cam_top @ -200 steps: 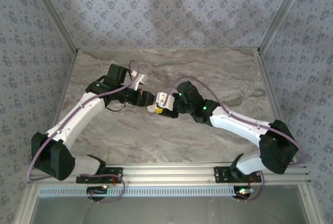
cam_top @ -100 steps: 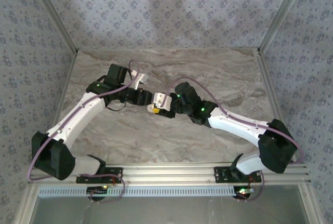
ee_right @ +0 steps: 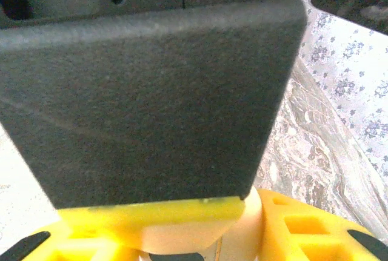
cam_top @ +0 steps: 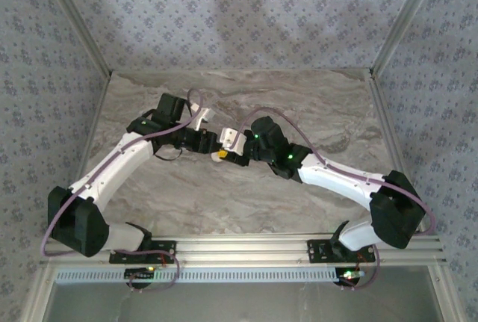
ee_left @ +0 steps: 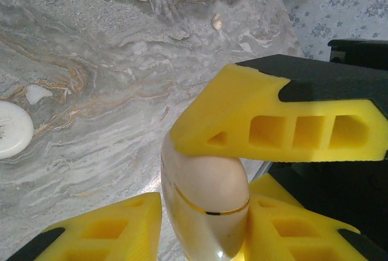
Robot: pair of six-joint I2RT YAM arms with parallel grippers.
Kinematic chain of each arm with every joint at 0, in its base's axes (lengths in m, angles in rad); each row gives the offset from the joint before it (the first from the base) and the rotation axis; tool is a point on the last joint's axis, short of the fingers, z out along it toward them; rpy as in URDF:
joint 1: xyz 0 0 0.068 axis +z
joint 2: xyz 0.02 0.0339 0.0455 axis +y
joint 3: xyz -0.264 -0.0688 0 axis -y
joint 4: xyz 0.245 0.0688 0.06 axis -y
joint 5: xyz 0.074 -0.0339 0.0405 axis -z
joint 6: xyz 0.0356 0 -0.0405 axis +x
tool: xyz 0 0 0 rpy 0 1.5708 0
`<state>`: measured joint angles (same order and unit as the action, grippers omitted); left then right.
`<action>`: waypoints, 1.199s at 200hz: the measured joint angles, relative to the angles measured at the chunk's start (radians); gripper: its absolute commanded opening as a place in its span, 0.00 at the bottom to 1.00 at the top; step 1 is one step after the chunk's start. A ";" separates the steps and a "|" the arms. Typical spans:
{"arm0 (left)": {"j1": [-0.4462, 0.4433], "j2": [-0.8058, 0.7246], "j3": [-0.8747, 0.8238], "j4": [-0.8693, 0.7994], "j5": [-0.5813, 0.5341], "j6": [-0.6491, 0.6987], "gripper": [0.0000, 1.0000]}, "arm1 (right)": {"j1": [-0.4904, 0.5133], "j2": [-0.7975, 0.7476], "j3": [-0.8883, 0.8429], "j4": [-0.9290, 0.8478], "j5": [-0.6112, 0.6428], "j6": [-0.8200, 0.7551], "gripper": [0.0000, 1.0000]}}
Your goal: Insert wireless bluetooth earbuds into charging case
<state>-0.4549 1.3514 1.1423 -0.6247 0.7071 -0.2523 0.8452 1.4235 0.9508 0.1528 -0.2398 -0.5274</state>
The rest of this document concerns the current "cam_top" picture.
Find black controller board with LED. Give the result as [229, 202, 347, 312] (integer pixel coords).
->
[335, 267, 366, 288]
[124, 266, 157, 288]

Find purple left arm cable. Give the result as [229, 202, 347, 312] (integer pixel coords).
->
[40, 88, 206, 258]

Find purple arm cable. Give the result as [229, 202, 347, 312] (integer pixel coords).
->
[229, 108, 437, 237]
[40, 88, 206, 258]

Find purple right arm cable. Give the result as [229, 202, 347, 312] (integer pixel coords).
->
[229, 108, 437, 237]

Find aluminium table side rail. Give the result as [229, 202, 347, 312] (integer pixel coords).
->
[72, 70, 114, 192]
[367, 69, 430, 235]

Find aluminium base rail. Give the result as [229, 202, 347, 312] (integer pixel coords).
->
[40, 235, 448, 267]

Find white slotted cable duct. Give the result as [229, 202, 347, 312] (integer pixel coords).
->
[55, 267, 341, 285]

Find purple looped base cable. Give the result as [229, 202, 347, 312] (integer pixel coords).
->
[338, 245, 382, 291]
[126, 252, 181, 294]

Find aluminium corner post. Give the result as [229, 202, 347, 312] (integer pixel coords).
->
[37, 0, 114, 78]
[368, 0, 446, 78]

